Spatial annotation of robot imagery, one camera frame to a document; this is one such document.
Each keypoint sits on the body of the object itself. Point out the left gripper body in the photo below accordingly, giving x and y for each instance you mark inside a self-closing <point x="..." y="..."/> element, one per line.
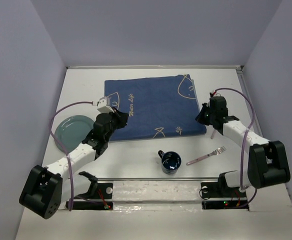
<point x="116" y="122"/>

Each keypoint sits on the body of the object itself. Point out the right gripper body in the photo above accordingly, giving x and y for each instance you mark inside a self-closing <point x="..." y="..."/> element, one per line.
<point x="205" y="115"/>

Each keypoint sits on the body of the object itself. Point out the spoon with pink handle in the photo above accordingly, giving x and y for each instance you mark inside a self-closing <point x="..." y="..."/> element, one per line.
<point x="213" y="134"/>

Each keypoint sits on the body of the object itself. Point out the teal plate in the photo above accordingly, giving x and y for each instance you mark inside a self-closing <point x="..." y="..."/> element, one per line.
<point x="71" y="131"/>

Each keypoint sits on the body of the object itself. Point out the fork with pink handle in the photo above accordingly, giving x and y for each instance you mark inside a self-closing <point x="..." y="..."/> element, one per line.
<point x="216" y="152"/>

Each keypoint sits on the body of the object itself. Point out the blue cloth placemat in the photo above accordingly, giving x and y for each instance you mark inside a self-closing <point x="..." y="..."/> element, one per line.
<point x="158" y="107"/>

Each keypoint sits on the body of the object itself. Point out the dark blue mug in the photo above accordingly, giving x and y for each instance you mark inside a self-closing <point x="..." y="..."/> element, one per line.
<point x="170" y="161"/>

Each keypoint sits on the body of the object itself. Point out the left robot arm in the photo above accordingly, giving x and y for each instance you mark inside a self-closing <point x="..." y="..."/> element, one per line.
<point x="47" y="187"/>

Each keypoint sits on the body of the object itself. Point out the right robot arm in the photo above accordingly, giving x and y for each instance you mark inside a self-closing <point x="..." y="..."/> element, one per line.
<point x="267" y="163"/>

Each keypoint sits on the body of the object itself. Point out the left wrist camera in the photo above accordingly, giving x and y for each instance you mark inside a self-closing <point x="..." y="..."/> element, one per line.
<point x="103" y="105"/>

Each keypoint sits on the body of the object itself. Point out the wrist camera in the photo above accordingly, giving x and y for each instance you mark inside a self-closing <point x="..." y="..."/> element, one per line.
<point x="214" y="94"/>
<point x="103" y="105"/>

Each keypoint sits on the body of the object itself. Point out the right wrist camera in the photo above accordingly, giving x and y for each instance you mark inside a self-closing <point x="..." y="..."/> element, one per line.
<point x="214" y="94"/>

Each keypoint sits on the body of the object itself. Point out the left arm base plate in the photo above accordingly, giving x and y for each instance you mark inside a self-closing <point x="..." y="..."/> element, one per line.
<point x="97" y="199"/>

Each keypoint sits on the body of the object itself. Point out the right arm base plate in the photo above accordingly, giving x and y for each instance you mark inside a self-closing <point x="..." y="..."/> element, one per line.
<point x="214" y="197"/>

